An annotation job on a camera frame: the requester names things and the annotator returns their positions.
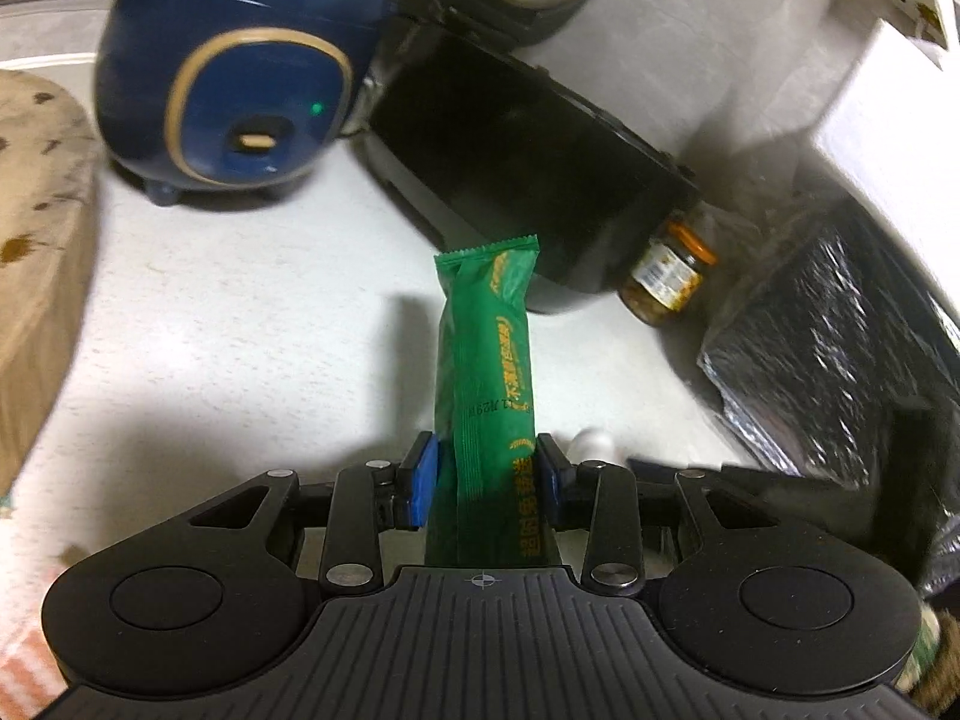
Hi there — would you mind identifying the black kitchen appliance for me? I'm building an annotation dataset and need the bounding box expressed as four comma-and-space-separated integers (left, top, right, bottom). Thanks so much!
352, 34, 702, 314

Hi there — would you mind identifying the black plastic bag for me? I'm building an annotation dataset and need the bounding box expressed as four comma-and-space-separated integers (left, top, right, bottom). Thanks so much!
697, 229, 960, 593

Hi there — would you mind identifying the navy blue rice cooker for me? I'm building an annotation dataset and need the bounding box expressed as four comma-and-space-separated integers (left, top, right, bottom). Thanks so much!
94, 0, 398, 207

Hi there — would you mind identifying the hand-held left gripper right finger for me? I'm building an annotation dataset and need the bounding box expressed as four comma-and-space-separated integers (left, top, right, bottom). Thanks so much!
534, 433, 758, 597

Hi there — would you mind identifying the green snack packet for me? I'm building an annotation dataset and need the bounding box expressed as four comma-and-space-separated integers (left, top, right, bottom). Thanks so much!
424, 234, 563, 567

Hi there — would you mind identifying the glass jar with orange lid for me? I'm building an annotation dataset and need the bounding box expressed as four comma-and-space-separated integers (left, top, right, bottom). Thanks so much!
619, 211, 717, 327

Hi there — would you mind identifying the wooden chopping block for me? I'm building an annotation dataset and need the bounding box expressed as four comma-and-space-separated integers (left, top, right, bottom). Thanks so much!
0, 70, 102, 496

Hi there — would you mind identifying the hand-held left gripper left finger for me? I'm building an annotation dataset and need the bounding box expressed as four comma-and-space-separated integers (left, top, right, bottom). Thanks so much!
187, 431, 443, 595

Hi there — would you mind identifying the garlic bulb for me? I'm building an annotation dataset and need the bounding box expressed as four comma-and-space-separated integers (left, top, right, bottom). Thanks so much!
570, 426, 617, 466

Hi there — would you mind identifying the white box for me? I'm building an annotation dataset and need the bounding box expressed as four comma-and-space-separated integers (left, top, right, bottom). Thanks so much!
802, 15, 960, 293

